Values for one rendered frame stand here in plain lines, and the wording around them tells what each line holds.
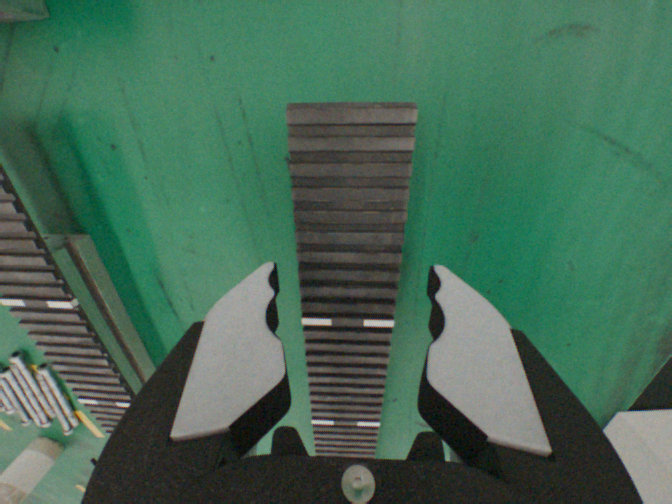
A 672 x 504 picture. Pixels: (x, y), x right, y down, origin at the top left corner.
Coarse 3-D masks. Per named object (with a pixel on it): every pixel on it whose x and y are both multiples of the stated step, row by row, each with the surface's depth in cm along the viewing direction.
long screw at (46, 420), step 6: (12, 366) 23; (18, 372) 23; (18, 378) 24; (24, 378) 24; (24, 384) 24; (24, 390) 24; (30, 390) 25; (30, 396) 25; (36, 396) 26; (36, 402) 26; (36, 408) 26; (42, 408) 26; (42, 414) 27; (42, 420) 27; (48, 420) 27; (42, 426) 27
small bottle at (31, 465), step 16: (32, 448) 29; (48, 448) 30; (16, 464) 28; (32, 464) 28; (48, 464) 29; (0, 480) 26; (16, 480) 27; (32, 480) 28; (0, 496) 25; (16, 496) 26
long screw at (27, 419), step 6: (0, 366) 24; (0, 378) 24; (6, 378) 24; (6, 384) 24; (6, 390) 25; (12, 390) 25; (12, 396) 25; (12, 402) 26; (18, 402) 26; (18, 408) 26; (24, 408) 27; (24, 414) 27; (24, 420) 27; (30, 420) 28
